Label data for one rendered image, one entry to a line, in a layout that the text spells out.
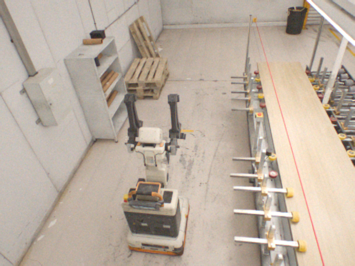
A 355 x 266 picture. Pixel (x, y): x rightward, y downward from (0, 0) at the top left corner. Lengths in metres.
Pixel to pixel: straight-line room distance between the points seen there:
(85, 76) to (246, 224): 2.98
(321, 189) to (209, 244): 1.36
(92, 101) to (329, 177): 3.32
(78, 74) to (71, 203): 1.84
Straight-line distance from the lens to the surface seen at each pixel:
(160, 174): 2.74
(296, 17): 9.07
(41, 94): 3.31
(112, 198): 3.77
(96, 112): 4.34
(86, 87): 4.13
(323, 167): 2.92
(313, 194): 2.65
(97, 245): 3.44
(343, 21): 1.88
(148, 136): 2.44
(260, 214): 2.32
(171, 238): 2.95
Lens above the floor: 2.85
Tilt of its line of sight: 39 degrees down
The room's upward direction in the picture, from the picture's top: 6 degrees counter-clockwise
